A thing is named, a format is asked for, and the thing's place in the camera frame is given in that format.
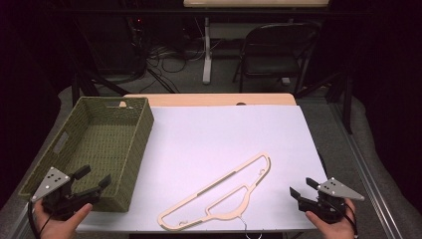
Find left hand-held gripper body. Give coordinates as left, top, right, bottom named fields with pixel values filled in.
left=31, top=166, right=101, bottom=221

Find aluminium frame rail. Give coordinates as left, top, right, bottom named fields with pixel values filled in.
left=327, top=102, right=405, bottom=239

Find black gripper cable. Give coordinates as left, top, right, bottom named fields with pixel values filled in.
left=27, top=199, right=54, bottom=239
left=337, top=200, right=360, bottom=239

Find beige clothes hanger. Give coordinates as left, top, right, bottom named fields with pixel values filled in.
left=157, top=151, right=273, bottom=239

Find light desk top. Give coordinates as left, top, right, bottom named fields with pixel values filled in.
left=182, top=0, right=330, bottom=9

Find green woven basket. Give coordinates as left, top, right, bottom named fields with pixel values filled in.
left=18, top=96, right=155, bottom=213

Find person's right hand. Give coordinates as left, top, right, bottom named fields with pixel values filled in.
left=305, top=198, right=358, bottom=239

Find white desk leg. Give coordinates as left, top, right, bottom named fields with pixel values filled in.
left=201, top=16, right=214, bottom=86

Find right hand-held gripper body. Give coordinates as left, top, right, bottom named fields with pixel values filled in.
left=298, top=177, right=365, bottom=224

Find black folding chair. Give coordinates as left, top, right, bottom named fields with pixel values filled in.
left=231, top=22, right=321, bottom=96

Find person's left hand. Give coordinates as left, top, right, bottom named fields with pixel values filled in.
left=33, top=201, right=95, bottom=239

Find white table mat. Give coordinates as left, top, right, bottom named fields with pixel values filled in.
left=76, top=105, right=329, bottom=233

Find tangle of floor cables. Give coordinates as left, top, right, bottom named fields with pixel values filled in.
left=137, top=39, right=208, bottom=95

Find black stand legs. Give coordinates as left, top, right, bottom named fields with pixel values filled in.
left=296, top=70, right=354, bottom=135
left=70, top=70, right=131, bottom=108

